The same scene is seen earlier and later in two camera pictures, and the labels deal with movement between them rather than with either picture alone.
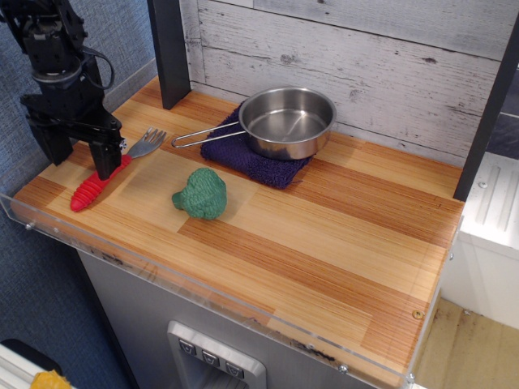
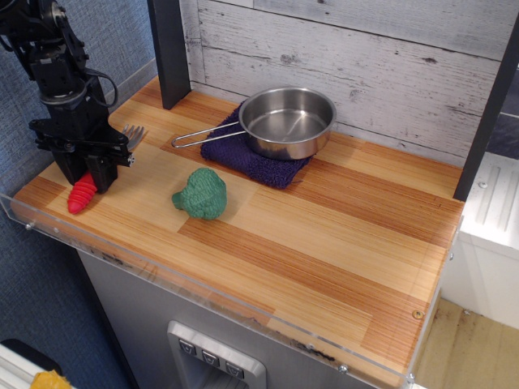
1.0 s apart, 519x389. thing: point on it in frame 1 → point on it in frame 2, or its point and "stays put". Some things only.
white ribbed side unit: [482, 275] stays put
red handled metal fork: [93, 185] → [86, 188]
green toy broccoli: [205, 196] stays put
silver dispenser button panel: [202, 362] stays put
